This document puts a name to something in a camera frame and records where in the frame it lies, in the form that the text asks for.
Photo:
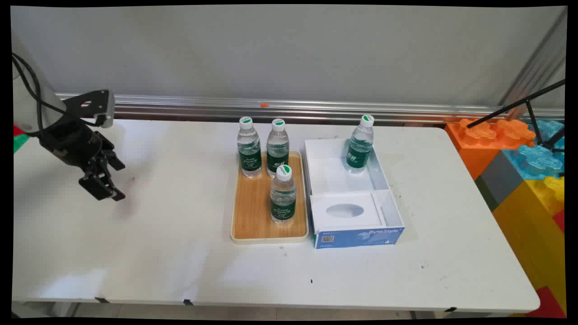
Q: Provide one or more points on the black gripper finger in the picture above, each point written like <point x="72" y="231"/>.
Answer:
<point x="101" y="187"/>
<point x="110" y="155"/>

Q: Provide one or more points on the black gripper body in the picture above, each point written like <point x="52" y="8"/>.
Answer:
<point x="72" y="142"/>

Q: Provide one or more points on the green label water bottle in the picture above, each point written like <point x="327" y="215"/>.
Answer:
<point x="360" y="149"/>
<point x="283" y="198"/>
<point x="277" y="144"/>
<point x="249" y="158"/>

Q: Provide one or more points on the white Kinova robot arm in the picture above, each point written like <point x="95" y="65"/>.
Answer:
<point x="25" y="113"/>

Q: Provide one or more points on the green foam mat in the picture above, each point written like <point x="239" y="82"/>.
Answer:
<point x="20" y="143"/>

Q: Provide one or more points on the red foam mat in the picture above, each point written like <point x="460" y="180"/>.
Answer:
<point x="18" y="130"/>

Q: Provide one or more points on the bamboo tray with cream rim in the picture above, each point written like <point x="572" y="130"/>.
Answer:
<point x="253" y="212"/>

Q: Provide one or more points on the white and blue cardboard box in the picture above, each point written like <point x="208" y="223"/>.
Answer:
<point x="356" y="237"/>

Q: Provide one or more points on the orange foam building block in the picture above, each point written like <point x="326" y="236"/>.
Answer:
<point x="469" y="149"/>

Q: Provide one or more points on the black tripod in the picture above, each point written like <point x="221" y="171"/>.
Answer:
<point x="496" y="112"/>

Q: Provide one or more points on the grey foam building block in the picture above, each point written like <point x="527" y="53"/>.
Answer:
<point x="501" y="180"/>

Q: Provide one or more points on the blue foam building block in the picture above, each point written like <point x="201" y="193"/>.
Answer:
<point x="548" y="128"/>
<point x="537" y="160"/>

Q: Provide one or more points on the red foam building block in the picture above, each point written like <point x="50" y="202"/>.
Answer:
<point x="548" y="307"/>

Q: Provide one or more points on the aluminium wall rail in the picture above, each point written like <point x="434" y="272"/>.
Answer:
<point x="316" y="110"/>

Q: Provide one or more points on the aluminium frame post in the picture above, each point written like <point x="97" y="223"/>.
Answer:
<point x="537" y="67"/>

